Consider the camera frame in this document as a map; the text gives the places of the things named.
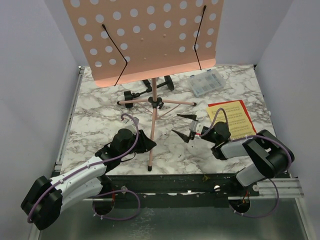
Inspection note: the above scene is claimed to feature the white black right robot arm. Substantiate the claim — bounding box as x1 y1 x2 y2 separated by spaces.
173 114 295 196

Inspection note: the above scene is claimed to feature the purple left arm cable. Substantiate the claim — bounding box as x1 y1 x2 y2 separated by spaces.
26 114 142 224

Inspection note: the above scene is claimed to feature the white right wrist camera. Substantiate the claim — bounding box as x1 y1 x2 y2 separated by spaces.
189 120 203 137

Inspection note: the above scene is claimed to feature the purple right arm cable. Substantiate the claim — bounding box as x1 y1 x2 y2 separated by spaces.
199 107 293 218

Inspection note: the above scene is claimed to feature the red paper sheet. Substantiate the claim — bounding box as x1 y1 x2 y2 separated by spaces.
208 99 258 136

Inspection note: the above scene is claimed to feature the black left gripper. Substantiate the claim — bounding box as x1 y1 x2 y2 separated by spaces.
120 129 156 158

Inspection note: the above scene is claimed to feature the pink perforated music stand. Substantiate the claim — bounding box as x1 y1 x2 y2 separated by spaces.
61 0 224 172

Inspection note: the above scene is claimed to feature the clear plastic compartment box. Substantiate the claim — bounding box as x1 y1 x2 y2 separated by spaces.
187 69 226 98

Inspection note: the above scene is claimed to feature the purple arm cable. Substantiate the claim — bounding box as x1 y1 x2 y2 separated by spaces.
26 114 142 224
199 107 293 218

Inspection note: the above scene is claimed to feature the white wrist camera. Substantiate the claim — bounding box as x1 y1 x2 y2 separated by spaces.
189 120 203 137
123 119 137 132

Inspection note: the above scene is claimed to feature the aluminium frame rail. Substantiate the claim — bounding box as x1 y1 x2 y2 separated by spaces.
253 178 304 199

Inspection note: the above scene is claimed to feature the yellow sheet music page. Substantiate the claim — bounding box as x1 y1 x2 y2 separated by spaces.
206 100 253 141

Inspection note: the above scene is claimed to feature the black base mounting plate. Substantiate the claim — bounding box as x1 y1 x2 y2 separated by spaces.
72 173 260 212

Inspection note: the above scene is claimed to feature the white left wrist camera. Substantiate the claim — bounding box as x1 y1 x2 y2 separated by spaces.
123 119 137 132

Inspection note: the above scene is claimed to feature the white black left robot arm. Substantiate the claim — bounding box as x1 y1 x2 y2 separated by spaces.
20 128 157 230

